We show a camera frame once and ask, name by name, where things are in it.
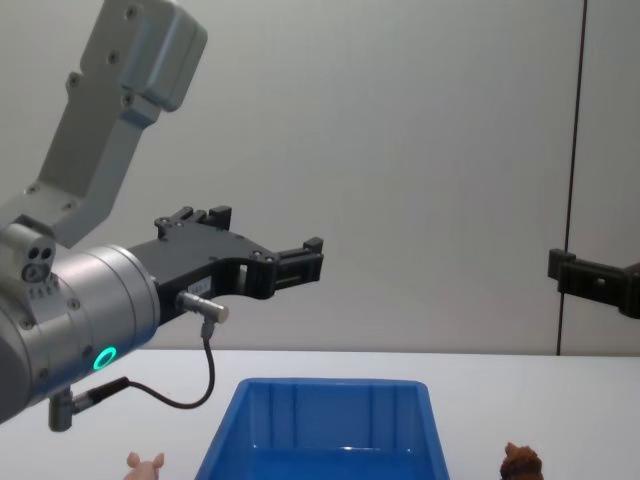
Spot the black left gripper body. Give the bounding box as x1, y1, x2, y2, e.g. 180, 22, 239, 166
127, 227, 279, 329

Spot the blue plastic bin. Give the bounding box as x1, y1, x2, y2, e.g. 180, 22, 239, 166
193, 377, 452, 480

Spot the brown animal toy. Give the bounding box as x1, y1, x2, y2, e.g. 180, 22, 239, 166
500, 441, 544, 480

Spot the pink pig toy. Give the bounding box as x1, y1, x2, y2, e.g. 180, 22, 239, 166
124, 451, 166, 480

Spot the thin dark gripper cable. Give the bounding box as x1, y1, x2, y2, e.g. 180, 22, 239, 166
48, 291, 231, 432

